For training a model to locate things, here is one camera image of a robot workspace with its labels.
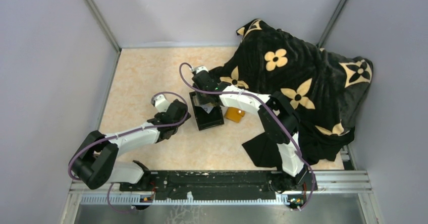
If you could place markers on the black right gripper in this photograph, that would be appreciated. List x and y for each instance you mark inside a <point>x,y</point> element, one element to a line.
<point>201,101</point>

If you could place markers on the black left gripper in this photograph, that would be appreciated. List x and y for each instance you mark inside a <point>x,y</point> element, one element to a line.
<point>159,115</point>

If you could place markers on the white card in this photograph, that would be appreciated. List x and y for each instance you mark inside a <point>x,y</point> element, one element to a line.
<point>207,107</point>

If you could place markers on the black plastic box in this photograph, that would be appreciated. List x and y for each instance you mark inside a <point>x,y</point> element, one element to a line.
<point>203,119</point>

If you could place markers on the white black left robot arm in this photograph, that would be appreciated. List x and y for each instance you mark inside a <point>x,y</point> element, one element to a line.
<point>96,162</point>

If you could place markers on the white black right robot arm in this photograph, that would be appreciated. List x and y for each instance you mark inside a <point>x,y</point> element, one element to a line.
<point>279,120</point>

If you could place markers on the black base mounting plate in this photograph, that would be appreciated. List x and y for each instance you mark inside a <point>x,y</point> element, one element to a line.
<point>221,185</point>

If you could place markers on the black cloth piece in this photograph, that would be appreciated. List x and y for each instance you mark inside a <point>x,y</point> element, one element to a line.
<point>263,152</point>

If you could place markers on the black floral blanket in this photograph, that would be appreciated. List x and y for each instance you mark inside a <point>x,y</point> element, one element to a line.
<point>325,88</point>

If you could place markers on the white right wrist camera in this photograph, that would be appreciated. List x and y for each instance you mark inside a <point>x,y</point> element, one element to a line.
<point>199,69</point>

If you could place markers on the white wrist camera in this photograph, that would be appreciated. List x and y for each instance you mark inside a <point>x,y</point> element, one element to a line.
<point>199,69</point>
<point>160,102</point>

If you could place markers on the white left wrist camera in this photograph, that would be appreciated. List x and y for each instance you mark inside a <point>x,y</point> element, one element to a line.
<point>160,102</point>

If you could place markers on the aluminium front rail frame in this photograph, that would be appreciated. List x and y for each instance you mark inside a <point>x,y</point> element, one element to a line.
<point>328,182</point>

